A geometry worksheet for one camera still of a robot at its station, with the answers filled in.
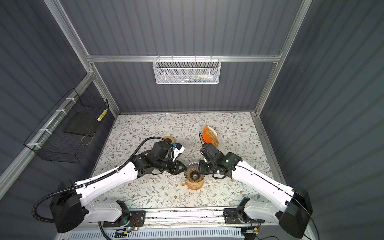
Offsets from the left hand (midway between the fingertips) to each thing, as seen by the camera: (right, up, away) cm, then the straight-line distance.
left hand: (187, 169), depth 75 cm
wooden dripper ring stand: (+4, -8, +1) cm, 9 cm away
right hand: (+7, -1, +2) cm, 7 cm away
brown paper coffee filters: (+16, +17, +23) cm, 32 cm away
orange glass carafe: (+3, -12, +8) cm, 15 cm away
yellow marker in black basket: (-47, +27, +6) cm, 55 cm away
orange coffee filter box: (+11, +14, +23) cm, 29 cm away
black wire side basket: (-60, +19, -3) cm, 63 cm away
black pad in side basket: (-51, +23, -3) cm, 56 cm away
